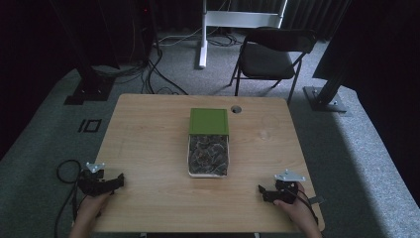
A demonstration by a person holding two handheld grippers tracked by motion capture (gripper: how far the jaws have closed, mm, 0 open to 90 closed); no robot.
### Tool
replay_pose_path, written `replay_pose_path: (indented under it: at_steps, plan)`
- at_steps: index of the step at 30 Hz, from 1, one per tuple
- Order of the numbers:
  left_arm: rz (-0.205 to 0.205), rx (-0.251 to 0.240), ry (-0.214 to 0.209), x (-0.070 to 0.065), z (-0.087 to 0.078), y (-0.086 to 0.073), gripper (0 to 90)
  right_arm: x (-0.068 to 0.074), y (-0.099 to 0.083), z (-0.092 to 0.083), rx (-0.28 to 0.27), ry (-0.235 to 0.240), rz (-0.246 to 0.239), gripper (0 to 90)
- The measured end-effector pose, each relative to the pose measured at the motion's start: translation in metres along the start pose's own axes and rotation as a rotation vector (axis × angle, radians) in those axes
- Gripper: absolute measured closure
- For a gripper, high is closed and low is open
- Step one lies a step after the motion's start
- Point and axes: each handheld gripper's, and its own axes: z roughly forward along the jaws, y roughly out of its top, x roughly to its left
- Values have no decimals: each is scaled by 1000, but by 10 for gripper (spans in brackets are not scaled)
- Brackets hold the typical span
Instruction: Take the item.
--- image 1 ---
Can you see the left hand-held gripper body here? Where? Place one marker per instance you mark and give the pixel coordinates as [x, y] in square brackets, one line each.
[90, 183]

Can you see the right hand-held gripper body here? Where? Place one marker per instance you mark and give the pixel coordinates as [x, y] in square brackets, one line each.
[288, 190]

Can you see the green box sleeve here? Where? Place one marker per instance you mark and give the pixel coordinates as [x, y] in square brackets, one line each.
[208, 121]

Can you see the person's left hand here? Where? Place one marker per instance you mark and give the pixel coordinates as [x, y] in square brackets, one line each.
[90, 210]

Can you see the person's right hand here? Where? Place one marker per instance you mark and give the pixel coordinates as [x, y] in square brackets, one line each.
[298, 214]

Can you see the black metal stand with plate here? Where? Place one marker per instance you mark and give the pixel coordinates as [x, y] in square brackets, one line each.
[325, 97]

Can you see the black folding chair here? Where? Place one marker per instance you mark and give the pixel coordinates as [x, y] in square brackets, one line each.
[267, 59]

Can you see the dark curtain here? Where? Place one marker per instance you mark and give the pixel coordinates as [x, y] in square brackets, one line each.
[307, 13]

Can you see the black stand with base plate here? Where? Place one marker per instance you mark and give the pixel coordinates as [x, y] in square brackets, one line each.
[89, 86]

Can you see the white desk frame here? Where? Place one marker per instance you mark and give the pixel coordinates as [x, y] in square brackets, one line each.
[231, 19]

